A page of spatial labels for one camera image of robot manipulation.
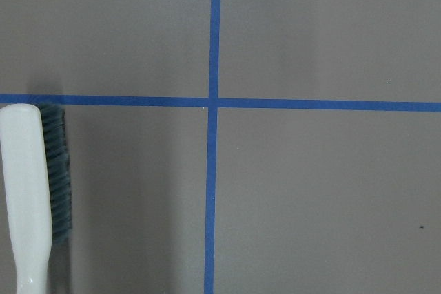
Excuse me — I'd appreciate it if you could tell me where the beige brush with black bristles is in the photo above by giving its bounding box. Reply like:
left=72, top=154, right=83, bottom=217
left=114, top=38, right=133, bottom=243
left=1, top=103, right=72, bottom=293

